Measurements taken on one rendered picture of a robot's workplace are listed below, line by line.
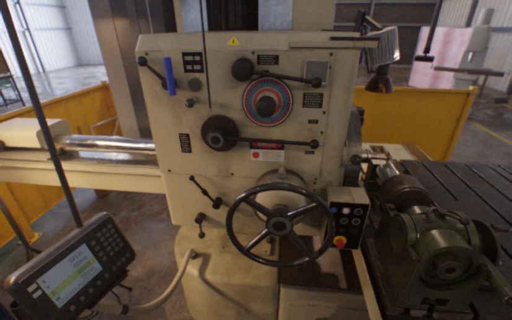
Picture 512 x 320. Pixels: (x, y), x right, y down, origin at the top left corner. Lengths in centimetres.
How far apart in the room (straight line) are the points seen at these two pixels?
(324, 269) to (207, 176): 96
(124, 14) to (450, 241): 187
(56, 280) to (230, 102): 79
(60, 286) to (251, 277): 97
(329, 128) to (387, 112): 275
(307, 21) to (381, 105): 228
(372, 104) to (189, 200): 285
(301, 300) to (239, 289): 37
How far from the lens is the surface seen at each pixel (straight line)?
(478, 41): 691
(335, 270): 169
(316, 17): 153
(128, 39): 180
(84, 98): 391
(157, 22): 171
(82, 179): 188
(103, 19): 188
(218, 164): 103
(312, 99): 90
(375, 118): 365
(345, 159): 105
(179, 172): 112
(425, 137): 400
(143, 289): 248
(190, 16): 162
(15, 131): 199
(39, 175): 209
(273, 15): 153
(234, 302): 178
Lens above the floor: 190
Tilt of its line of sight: 28 degrees down
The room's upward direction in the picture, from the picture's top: straight up
